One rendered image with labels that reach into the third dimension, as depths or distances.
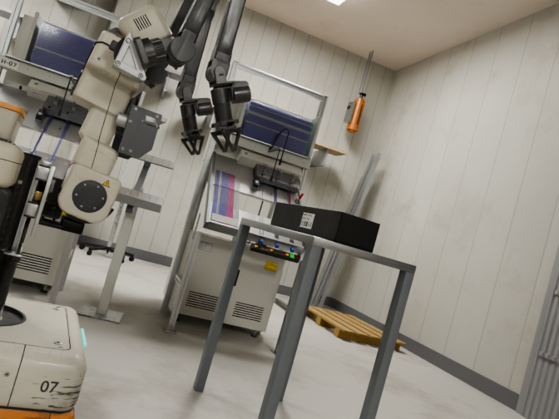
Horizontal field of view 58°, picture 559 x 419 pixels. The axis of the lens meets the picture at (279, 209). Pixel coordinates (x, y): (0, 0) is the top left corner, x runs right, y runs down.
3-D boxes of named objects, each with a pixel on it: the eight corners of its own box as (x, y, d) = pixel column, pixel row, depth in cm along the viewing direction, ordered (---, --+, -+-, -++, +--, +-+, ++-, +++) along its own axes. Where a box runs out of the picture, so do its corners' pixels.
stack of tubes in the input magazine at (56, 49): (111, 89, 335) (122, 51, 336) (29, 61, 320) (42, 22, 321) (111, 93, 347) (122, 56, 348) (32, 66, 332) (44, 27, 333)
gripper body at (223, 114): (229, 126, 170) (225, 105, 169) (239, 124, 161) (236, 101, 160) (211, 130, 167) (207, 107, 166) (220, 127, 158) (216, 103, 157)
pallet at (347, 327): (406, 354, 472) (408, 344, 472) (338, 339, 449) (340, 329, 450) (353, 324, 577) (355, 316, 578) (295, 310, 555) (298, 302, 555)
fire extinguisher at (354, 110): (353, 134, 668) (364, 96, 670) (359, 132, 652) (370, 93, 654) (339, 129, 661) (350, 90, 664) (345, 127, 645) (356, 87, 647)
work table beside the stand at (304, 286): (248, 473, 162) (314, 236, 166) (192, 387, 226) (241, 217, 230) (358, 479, 181) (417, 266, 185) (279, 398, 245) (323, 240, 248)
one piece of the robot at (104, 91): (11, 207, 143) (103, 19, 149) (18, 199, 177) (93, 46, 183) (100, 241, 153) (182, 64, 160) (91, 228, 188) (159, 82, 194)
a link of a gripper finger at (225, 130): (238, 150, 167) (234, 121, 166) (246, 149, 161) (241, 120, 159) (219, 153, 164) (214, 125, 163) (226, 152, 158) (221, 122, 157)
